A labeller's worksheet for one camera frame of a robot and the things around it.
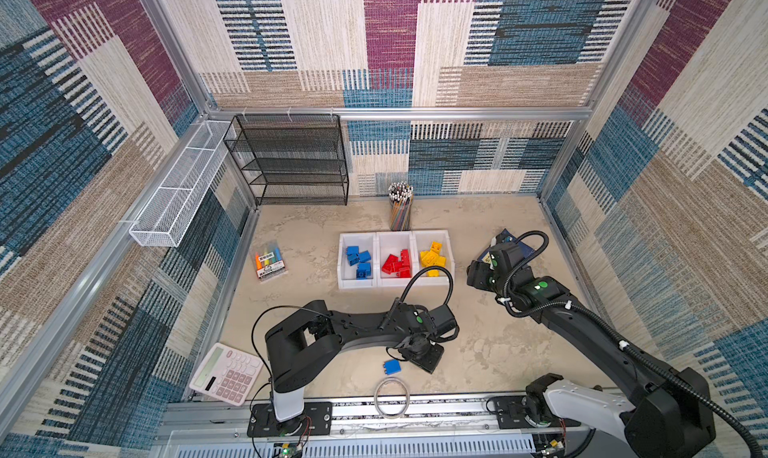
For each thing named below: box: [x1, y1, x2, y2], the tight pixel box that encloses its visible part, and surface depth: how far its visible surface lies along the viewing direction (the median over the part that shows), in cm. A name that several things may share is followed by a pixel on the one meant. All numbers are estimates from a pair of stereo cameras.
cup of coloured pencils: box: [388, 181, 414, 231], surface depth 101 cm
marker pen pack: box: [254, 241, 289, 283], surface depth 104 cm
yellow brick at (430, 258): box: [420, 250, 443, 267], surface depth 99 cm
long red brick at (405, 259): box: [400, 249, 411, 270], surface depth 101 cm
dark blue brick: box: [346, 246, 360, 266], surface depth 103 cm
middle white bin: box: [376, 231, 414, 288], surface depth 101 cm
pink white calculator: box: [189, 343, 264, 406], surface depth 79 cm
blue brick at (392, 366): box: [383, 359, 402, 375], surface depth 83 cm
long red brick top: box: [381, 254, 401, 275], surface depth 100 cm
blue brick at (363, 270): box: [356, 262, 371, 280], surface depth 96 cm
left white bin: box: [337, 232, 377, 289], surface depth 101 cm
